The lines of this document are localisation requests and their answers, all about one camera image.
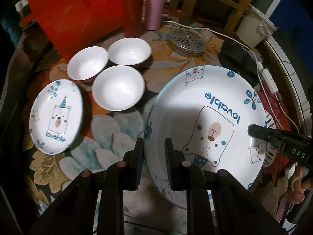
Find white power strip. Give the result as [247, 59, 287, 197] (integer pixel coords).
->
[257, 61, 279, 94]

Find small white bear plate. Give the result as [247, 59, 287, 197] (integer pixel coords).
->
[29, 79, 83, 155]

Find white power cable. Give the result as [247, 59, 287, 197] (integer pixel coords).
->
[161, 20, 300, 134]

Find right hand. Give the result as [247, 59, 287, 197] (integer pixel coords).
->
[288, 164, 312, 205]

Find thin black cable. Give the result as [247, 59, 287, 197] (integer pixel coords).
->
[261, 58, 297, 77]

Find red tumbler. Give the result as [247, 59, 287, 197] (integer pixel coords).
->
[122, 0, 143, 38]

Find white trash bin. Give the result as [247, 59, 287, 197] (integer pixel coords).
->
[237, 5, 277, 48]

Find red bag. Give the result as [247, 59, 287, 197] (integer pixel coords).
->
[28, 0, 122, 59]

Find white bowl brown outside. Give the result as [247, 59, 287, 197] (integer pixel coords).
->
[108, 38, 152, 66]
[67, 46, 108, 81]
[92, 65, 145, 111]

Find pink tumbler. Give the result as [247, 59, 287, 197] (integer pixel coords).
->
[145, 0, 165, 31]

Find large white bear plate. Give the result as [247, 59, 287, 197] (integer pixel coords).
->
[144, 65, 267, 209]

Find round metal perforated tin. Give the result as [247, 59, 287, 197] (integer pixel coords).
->
[167, 28, 206, 58]

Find black slipper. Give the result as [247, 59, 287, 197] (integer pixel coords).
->
[218, 40, 257, 80]

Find white plate black stripes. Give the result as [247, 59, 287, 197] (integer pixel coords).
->
[263, 111, 277, 167]

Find wooden chair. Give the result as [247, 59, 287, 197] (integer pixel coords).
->
[169, 0, 252, 35]

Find floral round rug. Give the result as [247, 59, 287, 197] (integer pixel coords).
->
[23, 25, 290, 234]

